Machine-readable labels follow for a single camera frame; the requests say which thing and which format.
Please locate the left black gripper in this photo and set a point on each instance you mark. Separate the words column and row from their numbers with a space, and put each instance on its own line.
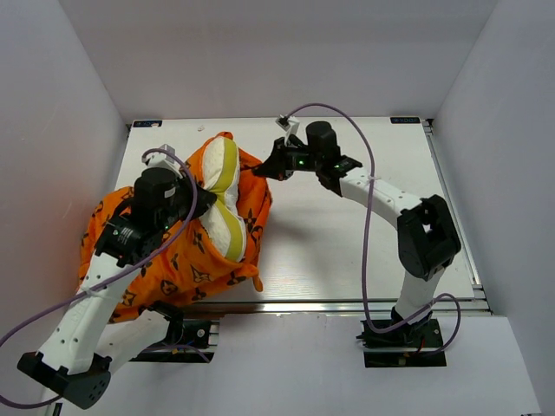
column 186, row 185

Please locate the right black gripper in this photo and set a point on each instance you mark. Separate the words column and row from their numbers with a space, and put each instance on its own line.
column 277, row 166

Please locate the cream contoured pillow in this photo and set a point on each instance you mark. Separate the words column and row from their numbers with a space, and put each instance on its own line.
column 220, row 176

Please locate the orange patterned pillowcase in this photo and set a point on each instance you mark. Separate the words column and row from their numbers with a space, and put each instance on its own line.
column 190, row 269

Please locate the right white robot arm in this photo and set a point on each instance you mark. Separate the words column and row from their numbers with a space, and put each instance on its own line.
column 427, row 239

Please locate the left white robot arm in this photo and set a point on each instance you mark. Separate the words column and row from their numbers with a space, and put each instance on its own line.
column 74, row 362

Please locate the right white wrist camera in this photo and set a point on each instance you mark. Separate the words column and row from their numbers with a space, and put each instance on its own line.
column 289, row 124

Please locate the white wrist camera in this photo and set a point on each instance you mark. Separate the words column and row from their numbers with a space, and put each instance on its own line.
column 289, row 124
column 162, row 157

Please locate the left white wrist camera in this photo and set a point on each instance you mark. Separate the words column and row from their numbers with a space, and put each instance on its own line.
column 162, row 157

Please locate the aluminium table rail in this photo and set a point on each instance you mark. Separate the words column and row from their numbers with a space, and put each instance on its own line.
column 467, row 306

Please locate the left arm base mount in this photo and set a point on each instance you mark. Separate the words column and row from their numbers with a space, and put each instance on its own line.
column 185, row 340

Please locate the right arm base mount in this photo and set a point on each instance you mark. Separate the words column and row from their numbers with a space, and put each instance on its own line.
column 410, row 346

